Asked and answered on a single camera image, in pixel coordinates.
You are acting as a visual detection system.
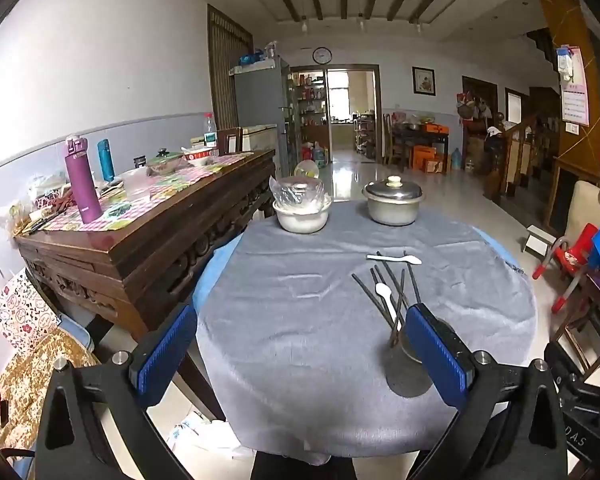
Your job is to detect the purple water bottle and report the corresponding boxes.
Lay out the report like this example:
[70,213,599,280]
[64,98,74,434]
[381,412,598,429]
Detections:
[64,135,104,224]

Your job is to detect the steel pot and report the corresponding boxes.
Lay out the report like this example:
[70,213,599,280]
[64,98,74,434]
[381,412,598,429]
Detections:
[363,191,425,226]

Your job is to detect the clear plastic bag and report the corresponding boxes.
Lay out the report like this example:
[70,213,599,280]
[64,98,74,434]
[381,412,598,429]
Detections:
[269,176,331,211]

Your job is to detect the shelf of bottles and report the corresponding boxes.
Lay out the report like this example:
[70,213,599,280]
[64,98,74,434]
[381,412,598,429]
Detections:
[289,72,331,147]

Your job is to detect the white step stool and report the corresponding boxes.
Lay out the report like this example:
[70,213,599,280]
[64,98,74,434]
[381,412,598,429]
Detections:
[522,225,557,261]

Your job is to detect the red and white bowl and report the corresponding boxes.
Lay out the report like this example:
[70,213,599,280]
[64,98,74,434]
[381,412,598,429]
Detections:
[182,147,214,167]

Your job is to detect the patterned gift bag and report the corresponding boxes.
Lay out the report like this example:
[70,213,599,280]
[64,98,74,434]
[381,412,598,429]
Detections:
[0,258,64,354]

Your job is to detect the wooden staircase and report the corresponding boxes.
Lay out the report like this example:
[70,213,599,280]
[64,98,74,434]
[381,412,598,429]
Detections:
[484,85,562,202]

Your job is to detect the bunch of black chopsticks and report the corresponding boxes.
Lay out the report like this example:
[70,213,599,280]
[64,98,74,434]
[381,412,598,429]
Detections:
[351,250,422,350]

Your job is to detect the grey refrigerator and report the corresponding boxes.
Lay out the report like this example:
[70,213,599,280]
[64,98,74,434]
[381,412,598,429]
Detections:
[232,57,294,177]

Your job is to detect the metal utensil holder cup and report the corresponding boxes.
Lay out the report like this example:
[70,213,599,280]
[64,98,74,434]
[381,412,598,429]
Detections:
[398,321,426,364]

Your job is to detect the checked patterned cloth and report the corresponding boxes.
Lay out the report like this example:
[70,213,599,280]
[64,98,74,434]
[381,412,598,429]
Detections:
[30,152,254,233]

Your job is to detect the dark wooden table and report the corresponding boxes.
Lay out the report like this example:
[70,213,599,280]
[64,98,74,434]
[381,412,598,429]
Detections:
[391,124,452,172]

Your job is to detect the framed wall picture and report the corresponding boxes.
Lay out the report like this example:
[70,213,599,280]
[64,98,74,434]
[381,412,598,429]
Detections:
[412,66,437,96]

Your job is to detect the teal water bottle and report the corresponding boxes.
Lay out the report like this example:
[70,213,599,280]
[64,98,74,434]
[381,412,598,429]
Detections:
[97,139,117,183]

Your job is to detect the carved wooden sideboard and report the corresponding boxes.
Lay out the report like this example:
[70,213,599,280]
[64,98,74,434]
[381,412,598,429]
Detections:
[15,149,278,342]

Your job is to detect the orange cardboard box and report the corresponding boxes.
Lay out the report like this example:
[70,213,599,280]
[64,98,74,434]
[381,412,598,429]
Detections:
[412,145,451,175]

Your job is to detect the pink wall calendar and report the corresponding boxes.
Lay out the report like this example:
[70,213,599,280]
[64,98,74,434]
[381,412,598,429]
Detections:
[555,46,591,129]

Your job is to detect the red plastic chair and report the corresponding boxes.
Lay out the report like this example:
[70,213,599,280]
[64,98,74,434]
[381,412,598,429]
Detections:
[532,223,600,314]

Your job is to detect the clear plastic water bottle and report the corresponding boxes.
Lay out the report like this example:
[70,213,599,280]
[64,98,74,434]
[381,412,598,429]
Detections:
[202,112,219,151]

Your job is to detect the white plastic spoon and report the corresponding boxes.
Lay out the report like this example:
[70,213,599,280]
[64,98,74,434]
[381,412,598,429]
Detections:
[366,254,423,265]
[375,282,404,332]

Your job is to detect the wooden pillar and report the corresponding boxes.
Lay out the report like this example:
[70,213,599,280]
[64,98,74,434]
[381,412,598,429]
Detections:
[532,0,600,233]

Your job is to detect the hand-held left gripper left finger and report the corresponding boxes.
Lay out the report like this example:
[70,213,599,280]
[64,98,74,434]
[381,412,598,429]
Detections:
[32,302,198,480]

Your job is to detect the steel pot lid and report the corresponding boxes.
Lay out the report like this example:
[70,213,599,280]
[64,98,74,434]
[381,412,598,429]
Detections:
[362,175,426,206]

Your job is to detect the glass pot lid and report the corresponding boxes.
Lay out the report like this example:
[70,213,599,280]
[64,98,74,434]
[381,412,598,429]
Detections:
[147,147,184,176]

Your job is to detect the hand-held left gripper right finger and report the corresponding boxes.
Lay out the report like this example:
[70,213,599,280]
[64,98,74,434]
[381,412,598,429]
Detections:
[405,302,568,480]

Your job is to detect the clear plastic container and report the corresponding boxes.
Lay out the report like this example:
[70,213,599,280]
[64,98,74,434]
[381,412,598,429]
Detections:
[114,167,152,202]

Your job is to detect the small wooden frame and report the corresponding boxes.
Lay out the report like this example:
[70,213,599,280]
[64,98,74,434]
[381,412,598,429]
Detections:
[217,127,245,156]

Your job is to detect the cream armchair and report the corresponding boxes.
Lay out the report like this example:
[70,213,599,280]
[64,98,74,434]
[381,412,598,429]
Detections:
[562,179,600,262]

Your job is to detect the gold floral cushion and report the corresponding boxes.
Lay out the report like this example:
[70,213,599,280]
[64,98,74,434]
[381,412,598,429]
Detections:
[0,329,102,453]

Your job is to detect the white plastic bags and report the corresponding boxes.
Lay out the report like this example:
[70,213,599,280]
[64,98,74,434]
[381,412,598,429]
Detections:
[167,409,255,462]

